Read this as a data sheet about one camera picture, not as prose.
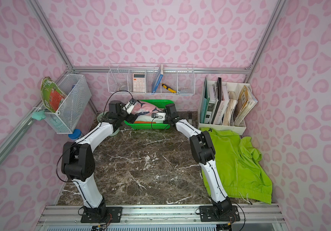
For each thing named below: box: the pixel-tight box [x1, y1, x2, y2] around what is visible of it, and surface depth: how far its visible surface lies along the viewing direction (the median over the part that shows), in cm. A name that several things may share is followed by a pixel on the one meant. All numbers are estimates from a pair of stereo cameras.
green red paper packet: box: [40, 76, 67, 113], surface depth 74 cm
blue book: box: [151, 64, 164, 94], surface depth 90 cm
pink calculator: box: [132, 73, 146, 93], surface depth 97 cm
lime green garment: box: [201, 128, 273, 205], surface depth 86 cm
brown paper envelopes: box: [233, 84, 259, 127], surface depth 97 cm
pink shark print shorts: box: [130, 100, 166, 124], surface depth 102 cm
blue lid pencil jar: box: [67, 128, 83, 142], surface depth 84 cm
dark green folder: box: [200, 76, 211, 124], surface depth 95 cm
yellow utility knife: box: [161, 82, 177, 94], surface depth 100 cm
